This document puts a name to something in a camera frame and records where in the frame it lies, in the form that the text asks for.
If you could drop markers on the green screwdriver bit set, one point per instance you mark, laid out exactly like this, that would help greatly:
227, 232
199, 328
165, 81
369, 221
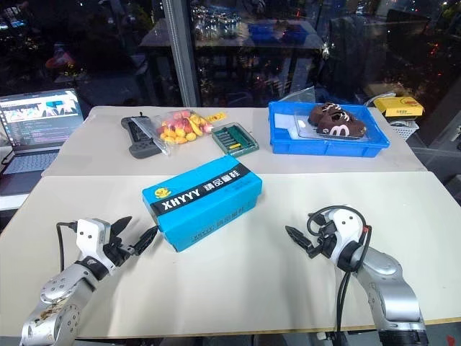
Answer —
236, 138

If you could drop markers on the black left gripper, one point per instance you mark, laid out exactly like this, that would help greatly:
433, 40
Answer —
116, 250

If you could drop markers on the white plastic basket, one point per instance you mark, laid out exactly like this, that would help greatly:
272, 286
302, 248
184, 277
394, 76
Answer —
403, 128

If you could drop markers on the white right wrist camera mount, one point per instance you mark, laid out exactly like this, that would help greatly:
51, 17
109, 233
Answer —
342, 230

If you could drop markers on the grey game controller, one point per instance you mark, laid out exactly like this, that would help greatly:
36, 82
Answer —
140, 149

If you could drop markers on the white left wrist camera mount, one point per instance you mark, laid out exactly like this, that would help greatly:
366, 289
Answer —
88, 236

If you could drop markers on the bag of toy fruits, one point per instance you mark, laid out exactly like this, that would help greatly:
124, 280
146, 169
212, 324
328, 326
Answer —
180, 128

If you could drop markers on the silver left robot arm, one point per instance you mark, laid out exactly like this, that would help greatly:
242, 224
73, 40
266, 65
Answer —
54, 292

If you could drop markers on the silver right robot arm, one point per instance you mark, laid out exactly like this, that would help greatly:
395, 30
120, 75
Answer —
392, 288

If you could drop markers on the brown plush slippers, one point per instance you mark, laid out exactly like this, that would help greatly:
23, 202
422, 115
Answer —
304, 131

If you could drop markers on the yellow cardboard box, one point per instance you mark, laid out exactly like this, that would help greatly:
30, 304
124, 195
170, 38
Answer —
399, 106

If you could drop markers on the blue plastic bin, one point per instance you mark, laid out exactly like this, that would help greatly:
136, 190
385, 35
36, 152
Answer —
324, 146

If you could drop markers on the blue shoe box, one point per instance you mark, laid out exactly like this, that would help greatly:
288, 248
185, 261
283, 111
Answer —
201, 203

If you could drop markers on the grey window frame post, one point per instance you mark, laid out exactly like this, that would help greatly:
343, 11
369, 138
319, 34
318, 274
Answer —
182, 54

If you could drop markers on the clear plastic bag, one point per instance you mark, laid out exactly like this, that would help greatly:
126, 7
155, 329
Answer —
300, 95

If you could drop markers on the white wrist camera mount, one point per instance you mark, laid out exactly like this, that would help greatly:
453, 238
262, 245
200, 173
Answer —
342, 230
88, 236

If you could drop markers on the open laptop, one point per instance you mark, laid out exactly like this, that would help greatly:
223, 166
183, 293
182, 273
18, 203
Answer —
39, 126

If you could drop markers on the brown shoe white laces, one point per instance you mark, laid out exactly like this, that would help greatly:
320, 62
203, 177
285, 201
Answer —
342, 129
329, 111

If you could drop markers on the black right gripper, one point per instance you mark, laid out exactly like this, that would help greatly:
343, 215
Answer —
326, 243

